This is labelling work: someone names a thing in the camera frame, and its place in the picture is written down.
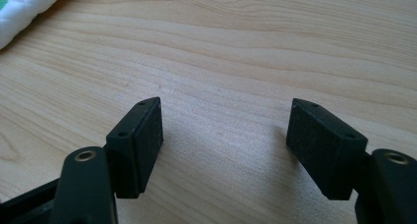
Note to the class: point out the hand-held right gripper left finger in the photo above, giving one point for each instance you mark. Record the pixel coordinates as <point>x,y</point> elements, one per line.
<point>136,148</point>

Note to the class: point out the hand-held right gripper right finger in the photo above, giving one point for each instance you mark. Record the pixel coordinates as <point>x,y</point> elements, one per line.
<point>323,152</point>

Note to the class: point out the white quilted cloth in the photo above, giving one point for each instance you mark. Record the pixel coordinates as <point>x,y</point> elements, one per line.
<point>19,11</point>

